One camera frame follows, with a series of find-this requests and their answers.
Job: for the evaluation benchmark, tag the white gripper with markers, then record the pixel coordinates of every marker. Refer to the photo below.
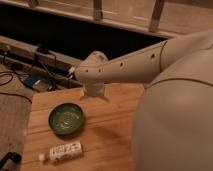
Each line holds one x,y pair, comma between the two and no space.
96,90

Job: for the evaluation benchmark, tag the white labelled bottle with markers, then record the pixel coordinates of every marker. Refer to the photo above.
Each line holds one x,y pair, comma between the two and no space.
61,152

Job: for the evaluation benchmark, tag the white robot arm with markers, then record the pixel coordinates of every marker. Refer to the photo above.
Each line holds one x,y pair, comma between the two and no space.
173,123

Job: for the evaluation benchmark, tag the green ceramic bowl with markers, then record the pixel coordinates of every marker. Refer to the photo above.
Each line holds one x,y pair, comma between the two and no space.
66,118

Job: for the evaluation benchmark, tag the white plug connector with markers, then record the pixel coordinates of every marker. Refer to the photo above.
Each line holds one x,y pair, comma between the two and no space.
71,70

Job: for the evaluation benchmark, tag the blue box on floor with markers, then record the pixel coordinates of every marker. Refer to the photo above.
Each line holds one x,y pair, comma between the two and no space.
31,80

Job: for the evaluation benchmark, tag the black power adapter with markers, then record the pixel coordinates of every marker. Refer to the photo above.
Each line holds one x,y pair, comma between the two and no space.
42,50

